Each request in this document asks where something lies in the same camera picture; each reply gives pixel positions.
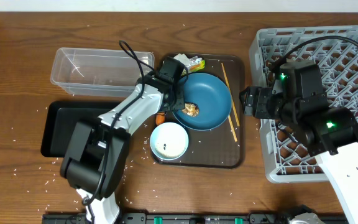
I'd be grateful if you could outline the orange carrot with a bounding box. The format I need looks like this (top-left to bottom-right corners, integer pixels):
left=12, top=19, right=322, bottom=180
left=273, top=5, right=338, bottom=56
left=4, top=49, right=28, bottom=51
left=155, top=112, right=166, bottom=126

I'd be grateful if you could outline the dark blue plate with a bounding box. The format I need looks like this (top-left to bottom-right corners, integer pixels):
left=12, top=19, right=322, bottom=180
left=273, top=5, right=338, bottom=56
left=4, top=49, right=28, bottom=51
left=173, top=73, right=232, bottom=131

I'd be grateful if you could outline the grey dishwasher rack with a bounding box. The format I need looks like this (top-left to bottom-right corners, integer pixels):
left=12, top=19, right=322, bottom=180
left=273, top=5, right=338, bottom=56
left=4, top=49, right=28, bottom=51
left=249, top=25, right=358, bottom=184

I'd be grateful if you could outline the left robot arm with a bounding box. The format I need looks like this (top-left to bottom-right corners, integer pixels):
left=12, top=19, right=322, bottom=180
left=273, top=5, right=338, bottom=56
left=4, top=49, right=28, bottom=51
left=60, top=73, right=187, bottom=223

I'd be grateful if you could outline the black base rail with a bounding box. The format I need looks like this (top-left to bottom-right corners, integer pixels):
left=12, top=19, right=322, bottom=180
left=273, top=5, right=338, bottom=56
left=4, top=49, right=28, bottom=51
left=41, top=213, right=284, bottom=224

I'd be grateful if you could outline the brown food scrap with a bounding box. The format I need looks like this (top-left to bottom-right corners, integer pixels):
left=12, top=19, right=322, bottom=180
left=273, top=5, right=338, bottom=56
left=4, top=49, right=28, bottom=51
left=181, top=103, right=200, bottom=117

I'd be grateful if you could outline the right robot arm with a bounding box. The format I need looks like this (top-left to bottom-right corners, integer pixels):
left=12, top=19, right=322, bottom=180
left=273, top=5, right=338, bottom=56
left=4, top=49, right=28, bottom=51
left=239, top=60, right=358, bottom=223

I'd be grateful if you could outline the black plastic tray bin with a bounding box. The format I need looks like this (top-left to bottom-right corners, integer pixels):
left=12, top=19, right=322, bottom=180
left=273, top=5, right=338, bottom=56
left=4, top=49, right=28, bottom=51
left=40, top=100, right=119, bottom=157

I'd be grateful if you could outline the crumpled white napkin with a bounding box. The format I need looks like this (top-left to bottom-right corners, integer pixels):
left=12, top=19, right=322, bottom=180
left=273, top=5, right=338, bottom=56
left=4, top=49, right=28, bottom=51
left=174, top=54, right=191, bottom=66

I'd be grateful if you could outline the light blue rice bowl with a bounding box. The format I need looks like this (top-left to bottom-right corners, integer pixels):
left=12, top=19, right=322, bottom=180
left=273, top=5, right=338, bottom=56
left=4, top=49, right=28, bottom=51
left=150, top=122, right=189, bottom=161

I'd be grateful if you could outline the yellow green snack wrapper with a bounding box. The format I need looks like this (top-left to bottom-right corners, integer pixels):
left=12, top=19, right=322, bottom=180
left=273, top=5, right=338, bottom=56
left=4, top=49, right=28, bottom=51
left=182, top=56, right=206, bottom=76

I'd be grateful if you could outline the brown serving tray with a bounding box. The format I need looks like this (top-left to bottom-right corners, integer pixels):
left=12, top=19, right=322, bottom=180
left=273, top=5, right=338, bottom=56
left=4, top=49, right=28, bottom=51
left=153, top=54, right=246, bottom=169

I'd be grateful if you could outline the clear plastic bin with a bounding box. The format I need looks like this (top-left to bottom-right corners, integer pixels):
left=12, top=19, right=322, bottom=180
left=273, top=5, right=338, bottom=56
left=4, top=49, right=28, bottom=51
left=50, top=47, right=141, bottom=98

